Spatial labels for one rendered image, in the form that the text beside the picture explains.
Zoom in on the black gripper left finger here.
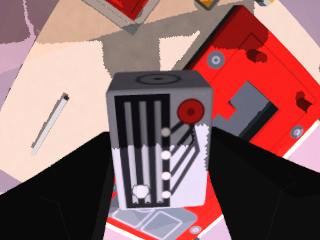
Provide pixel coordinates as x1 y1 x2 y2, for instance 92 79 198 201
0 131 116 240

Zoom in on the white box with black markings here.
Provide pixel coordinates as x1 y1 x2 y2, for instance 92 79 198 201
105 69 213 209

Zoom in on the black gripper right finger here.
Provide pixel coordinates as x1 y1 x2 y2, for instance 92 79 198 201
208 127 320 240

